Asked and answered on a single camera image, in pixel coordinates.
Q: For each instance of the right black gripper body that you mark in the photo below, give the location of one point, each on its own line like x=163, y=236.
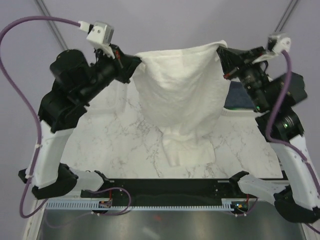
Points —
x=243, y=67

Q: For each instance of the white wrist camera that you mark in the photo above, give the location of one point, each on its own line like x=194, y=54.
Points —
x=99, y=35
x=277, y=43

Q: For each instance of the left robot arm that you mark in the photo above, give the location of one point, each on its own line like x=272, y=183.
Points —
x=76, y=84

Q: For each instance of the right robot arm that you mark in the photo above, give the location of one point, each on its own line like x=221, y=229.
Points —
x=298, y=201

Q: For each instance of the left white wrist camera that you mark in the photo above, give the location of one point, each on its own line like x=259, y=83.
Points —
x=99, y=35

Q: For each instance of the dark blue towel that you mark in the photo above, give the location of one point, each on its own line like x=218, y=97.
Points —
x=237, y=97

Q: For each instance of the right aluminium frame post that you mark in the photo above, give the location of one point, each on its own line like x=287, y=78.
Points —
x=285, y=17

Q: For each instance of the left white plastic basket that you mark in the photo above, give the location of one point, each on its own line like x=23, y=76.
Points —
x=105, y=102

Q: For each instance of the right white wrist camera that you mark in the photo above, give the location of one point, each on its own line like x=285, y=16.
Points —
x=277, y=43

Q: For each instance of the white towel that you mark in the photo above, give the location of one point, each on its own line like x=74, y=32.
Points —
x=182, y=92

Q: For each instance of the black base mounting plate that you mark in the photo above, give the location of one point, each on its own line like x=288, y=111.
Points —
x=183, y=192

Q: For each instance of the white plastic basket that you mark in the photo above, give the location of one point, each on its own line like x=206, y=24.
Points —
x=105, y=102
x=246, y=113

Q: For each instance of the right white plastic basket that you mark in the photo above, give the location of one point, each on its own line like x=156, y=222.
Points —
x=246, y=113

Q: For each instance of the white slotted cable duct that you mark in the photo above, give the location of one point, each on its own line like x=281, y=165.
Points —
x=226, y=205

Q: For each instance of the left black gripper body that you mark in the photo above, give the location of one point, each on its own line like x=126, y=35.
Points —
x=117, y=67

